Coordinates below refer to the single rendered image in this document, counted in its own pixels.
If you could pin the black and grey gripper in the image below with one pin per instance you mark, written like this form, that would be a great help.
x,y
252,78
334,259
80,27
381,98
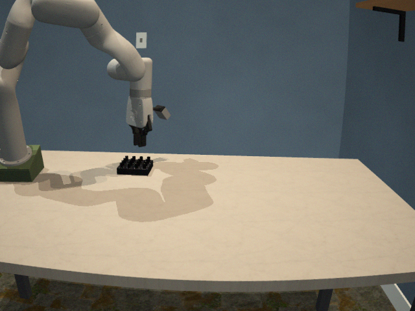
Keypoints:
x,y
139,114

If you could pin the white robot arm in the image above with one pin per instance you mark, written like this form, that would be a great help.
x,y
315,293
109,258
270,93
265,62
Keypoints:
x,y
127,65

